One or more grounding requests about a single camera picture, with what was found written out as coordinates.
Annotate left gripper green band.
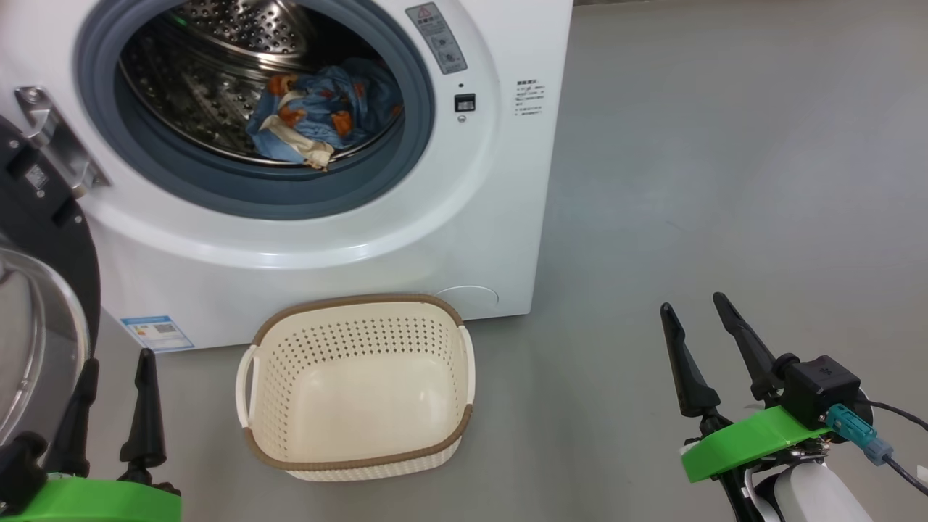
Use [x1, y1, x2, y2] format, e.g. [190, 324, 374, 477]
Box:
[0, 348, 182, 522]

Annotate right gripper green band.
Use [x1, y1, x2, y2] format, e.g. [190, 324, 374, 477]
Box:
[659, 292, 831, 484]

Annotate black round washer door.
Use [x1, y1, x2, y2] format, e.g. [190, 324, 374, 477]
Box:
[0, 115, 101, 450]

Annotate blue printed clothes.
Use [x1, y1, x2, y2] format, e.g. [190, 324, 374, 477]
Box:
[245, 59, 404, 172]

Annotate cream perforated laundry basket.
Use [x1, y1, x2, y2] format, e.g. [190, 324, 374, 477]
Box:
[235, 293, 477, 482]

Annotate metal door hinge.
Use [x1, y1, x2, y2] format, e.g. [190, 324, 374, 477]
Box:
[14, 86, 109, 198]

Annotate white front-load washing machine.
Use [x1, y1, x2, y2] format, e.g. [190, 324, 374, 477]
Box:
[0, 0, 575, 354]

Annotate blue energy label sticker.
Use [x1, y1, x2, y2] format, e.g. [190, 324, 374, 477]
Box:
[120, 315, 195, 354]

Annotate small printed text label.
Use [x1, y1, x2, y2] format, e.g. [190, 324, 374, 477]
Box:
[515, 78, 544, 117]

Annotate grey warning sticker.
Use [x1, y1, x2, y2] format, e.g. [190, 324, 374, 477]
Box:
[405, 2, 468, 75]

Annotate teal right cable connector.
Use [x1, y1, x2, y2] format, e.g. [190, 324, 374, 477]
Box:
[826, 404, 894, 466]

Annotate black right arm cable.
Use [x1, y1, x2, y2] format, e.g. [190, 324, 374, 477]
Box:
[855, 399, 928, 497]

